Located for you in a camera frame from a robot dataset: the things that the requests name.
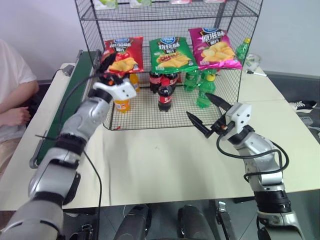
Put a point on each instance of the green potato chips bag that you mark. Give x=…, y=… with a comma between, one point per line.
x=172, y=56

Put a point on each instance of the orange soda bottle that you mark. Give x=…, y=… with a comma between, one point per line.
x=135, y=82
x=123, y=105

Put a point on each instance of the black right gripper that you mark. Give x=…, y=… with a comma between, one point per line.
x=220, y=126

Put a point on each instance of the magenta potato chips bag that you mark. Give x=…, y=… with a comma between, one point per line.
x=216, y=51

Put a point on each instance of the clear plastic container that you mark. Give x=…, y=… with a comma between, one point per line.
x=253, y=61

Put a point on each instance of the green soda bottle yellow cap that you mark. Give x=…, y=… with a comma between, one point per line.
x=243, y=50

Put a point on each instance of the metal table clamp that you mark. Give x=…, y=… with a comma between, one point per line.
x=225, y=218

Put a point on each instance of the dark rounded shape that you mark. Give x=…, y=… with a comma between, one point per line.
x=193, y=223
x=135, y=223

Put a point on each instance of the black and white sneaker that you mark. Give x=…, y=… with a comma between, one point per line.
x=303, y=105

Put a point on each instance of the small red clip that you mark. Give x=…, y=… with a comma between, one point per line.
x=116, y=128

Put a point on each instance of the green conveyor belt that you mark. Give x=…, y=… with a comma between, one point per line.
x=75, y=90

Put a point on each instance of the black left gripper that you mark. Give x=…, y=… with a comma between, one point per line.
x=108, y=78

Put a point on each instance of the cola bottle red label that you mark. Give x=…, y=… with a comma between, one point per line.
x=165, y=97
x=153, y=82
x=175, y=78

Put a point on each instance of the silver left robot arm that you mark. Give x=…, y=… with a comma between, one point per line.
x=75, y=130

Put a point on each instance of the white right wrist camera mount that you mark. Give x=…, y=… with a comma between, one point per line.
x=241, y=113

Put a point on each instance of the grey conveyor motor box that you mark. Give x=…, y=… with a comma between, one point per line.
x=69, y=70

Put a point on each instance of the pink snack bag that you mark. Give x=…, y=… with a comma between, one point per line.
x=180, y=1

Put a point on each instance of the white marker pen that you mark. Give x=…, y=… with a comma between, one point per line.
x=255, y=73

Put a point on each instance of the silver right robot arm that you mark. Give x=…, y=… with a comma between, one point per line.
x=262, y=152

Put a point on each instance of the green snack bag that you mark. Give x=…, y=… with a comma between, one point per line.
x=108, y=2
x=141, y=2

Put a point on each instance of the person in white shirt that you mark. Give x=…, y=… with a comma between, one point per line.
x=12, y=75

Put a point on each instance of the red potato chips bag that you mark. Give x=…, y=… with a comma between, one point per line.
x=127, y=53

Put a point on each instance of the person's bare hand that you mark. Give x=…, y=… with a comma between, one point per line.
x=16, y=117

